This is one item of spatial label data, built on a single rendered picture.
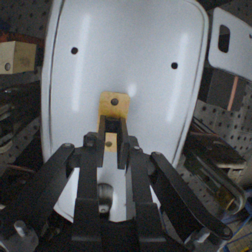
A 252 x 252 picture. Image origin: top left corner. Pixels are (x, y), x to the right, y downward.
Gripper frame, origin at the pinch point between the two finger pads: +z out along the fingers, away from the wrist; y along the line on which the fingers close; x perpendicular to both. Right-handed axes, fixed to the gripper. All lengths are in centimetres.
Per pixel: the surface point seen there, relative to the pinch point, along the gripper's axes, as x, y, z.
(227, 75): 10.2, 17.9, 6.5
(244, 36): 17.8, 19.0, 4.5
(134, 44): 10.8, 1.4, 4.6
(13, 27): 19, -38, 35
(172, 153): -3.9, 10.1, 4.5
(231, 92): 7.6, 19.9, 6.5
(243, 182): -105, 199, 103
